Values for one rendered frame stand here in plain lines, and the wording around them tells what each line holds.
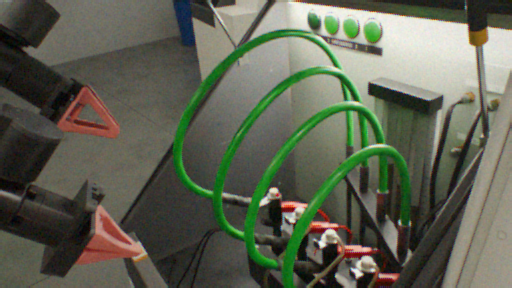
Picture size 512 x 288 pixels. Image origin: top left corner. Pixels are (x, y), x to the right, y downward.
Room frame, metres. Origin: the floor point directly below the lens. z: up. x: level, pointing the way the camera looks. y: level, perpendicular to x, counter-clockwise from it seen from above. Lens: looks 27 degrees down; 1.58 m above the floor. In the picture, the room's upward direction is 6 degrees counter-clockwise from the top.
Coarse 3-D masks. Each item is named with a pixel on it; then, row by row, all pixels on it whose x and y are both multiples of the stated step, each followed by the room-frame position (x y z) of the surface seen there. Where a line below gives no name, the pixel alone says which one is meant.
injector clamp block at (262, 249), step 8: (264, 248) 0.67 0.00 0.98; (272, 248) 0.71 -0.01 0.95; (248, 256) 0.68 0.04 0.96; (264, 256) 0.65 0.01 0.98; (272, 256) 0.65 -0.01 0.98; (296, 256) 0.64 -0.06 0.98; (256, 264) 0.65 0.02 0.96; (256, 272) 0.65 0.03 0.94; (264, 272) 0.62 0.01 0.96; (272, 272) 0.60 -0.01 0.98; (280, 272) 0.60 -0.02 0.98; (296, 272) 0.63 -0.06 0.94; (256, 280) 0.66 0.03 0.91; (272, 280) 0.60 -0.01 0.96; (280, 280) 0.58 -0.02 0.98; (296, 280) 0.58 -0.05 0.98; (312, 280) 0.59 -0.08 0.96; (320, 280) 0.57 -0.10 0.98
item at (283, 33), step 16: (272, 32) 0.67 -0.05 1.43; (288, 32) 0.69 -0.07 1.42; (304, 32) 0.70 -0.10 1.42; (240, 48) 0.64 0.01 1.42; (224, 64) 0.62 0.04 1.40; (336, 64) 0.74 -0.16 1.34; (208, 80) 0.61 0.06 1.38; (192, 96) 0.60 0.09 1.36; (192, 112) 0.59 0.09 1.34; (352, 128) 0.76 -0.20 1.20; (176, 144) 0.57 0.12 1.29; (352, 144) 0.76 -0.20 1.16; (176, 160) 0.57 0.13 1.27; (192, 192) 0.58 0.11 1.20; (208, 192) 0.59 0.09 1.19
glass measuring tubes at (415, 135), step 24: (384, 96) 0.74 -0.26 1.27; (408, 96) 0.69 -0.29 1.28; (432, 96) 0.67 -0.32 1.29; (384, 120) 0.77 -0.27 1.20; (408, 120) 0.70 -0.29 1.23; (432, 120) 0.68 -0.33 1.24; (408, 144) 0.70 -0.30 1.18; (432, 144) 0.67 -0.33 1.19; (408, 168) 0.71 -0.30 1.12; (432, 168) 0.67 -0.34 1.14
